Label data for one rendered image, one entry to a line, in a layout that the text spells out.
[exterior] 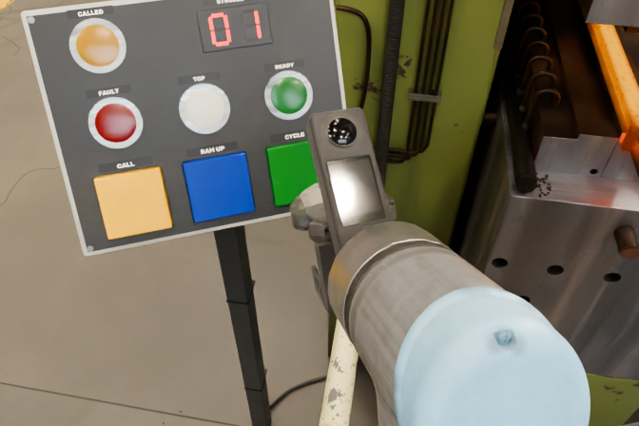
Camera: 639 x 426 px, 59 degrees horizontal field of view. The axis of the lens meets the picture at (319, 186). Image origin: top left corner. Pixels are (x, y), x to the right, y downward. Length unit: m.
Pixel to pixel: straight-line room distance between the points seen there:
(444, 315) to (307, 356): 1.42
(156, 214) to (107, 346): 1.15
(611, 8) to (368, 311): 0.53
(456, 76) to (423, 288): 0.68
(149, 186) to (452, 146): 0.56
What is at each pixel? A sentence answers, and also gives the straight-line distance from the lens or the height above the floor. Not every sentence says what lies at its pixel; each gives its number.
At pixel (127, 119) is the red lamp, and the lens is 0.68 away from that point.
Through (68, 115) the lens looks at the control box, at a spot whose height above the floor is 1.10.
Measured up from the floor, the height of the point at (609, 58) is 1.01.
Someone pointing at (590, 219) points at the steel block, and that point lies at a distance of 0.89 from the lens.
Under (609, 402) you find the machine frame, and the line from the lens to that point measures 1.36.
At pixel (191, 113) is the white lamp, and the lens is 0.67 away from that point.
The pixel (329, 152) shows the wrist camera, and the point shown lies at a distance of 0.44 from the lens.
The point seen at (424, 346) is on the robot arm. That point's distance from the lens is 0.28.
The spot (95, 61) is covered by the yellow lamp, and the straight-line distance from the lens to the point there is 0.68.
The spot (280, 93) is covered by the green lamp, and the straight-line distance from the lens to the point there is 0.68.
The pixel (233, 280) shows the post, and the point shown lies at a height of 0.67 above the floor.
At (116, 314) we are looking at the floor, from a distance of 1.87.
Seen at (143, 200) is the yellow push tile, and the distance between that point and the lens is 0.69.
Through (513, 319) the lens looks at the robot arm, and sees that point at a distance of 0.28.
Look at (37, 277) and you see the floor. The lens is 2.05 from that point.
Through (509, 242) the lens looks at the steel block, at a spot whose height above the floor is 0.82.
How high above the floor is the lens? 1.49
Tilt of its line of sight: 45 degrees down
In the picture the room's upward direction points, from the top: straight up
